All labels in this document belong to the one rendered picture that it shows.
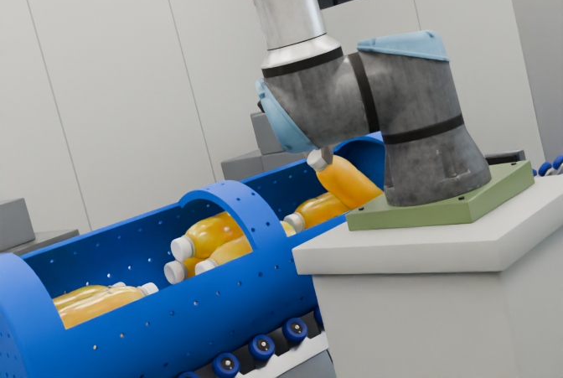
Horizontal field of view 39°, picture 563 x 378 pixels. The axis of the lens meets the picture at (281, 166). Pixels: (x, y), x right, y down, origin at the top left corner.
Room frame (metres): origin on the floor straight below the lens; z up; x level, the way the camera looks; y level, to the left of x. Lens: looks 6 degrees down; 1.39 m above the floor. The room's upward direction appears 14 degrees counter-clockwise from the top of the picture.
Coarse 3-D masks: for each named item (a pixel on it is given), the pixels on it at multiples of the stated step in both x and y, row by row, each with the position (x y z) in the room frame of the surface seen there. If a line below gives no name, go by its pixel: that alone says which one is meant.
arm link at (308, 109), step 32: (256, 0) 1.08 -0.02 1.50; (288, 0) 1.05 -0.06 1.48; (288, 32) 1.06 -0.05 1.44; (320, 32) 1.07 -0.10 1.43; (288, 64) 1.05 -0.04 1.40; (320, 64) 1.05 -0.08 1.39; (288, 96) 1.06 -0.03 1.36; (320, 96) 1.05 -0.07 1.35; (352, 96) 1.05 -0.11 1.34; (288, 128) 1.06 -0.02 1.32; (320, 128) 1.06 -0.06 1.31; (352, 128) 1.07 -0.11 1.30
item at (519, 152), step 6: (510, 150) 1.89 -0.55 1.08; (516, 150) 1.87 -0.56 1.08; (522, 150) 1.86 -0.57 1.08; (486, 156) 1.93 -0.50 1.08; (492, 156) 1.91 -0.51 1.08; (498, 156) 1.89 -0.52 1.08; (504, 156) 1.87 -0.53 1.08; (510, 156) 1.85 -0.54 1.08; (516, 156) 1.86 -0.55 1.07; (522, 156) 1.86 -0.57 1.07; (492, 162) 1.90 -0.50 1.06; (498, 162) 1.88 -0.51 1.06; (504, 162) 1.87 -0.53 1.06; (510, 162) 1.86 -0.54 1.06
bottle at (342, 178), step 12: (336, 156) 1.47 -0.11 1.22; (324, 168) 1.45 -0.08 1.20; (336, 168) 1.45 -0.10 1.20; (348, 168) 1.46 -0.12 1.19; (324, 180) 1.46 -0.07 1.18; (336, 180) 1.46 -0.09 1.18; (348, 180) 1.46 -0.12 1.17; (360, 180) 1.48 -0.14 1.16; (336, 192) 1.47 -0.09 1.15; (348, 192) 1.47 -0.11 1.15; (360, 192) 1.48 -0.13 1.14; (372, 192) 1.49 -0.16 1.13; (384, 192) 1.53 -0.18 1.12; (348, 204) 1.49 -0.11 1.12; (360, 204) 1.49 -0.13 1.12
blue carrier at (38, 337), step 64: (192, 192) 1.37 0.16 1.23; (256, 192) 1.56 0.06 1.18; (320, 192) 1.70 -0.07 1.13; (0, 256) 1.13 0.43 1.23; (64, 256) 1.30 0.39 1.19; (128, 256) 1.40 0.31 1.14; (256, 256) 1.24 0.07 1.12; (0, 320) 1.04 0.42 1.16; (128, 320) 1.09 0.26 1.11; (192, 320) 1.16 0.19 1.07; (256, 320) 1.25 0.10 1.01
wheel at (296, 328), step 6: (288, 318) 1.32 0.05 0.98; (294, 318) 1.32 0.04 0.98; (288, 324) 1.31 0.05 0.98; (294, 324) 1.31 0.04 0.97; (300, 324) 1.32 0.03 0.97; (282, 330) 1.31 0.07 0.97; (288, 330) 1.30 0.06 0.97; (294, 330) 1.30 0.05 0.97; (300, 330) 1.31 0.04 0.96; (306, 330) 1.31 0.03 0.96; (288, 336) 1.30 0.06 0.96; (294, 336) 1.30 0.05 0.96; (300, 336) 1.30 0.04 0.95; (306, 336) 1.31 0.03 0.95; (294, 342) 1.30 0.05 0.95
